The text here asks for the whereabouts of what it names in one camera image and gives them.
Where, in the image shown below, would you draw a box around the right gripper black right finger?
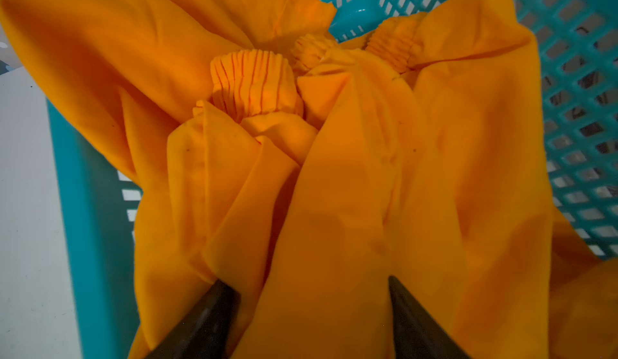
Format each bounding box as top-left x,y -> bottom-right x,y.
389,275 -> 470,359

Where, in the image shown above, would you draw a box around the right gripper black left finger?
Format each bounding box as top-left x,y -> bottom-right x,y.
147,280 -> 238,359

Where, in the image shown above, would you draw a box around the orange shorts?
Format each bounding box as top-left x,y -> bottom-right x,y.
1,0 -> 617,358

